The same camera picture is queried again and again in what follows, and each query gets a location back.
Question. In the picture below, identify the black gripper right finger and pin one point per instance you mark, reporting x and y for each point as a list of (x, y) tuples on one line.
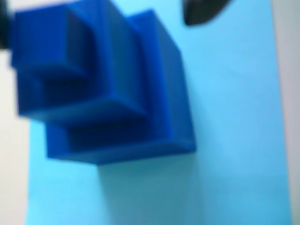
[(201, 10)]

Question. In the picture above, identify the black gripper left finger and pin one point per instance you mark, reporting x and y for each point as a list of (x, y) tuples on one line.
[(4, 23)]

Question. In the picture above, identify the large blue cube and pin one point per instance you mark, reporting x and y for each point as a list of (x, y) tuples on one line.
[(168, 93)]

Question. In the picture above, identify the blue paper square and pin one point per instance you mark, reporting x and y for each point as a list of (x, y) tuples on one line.
[(234, 117)]

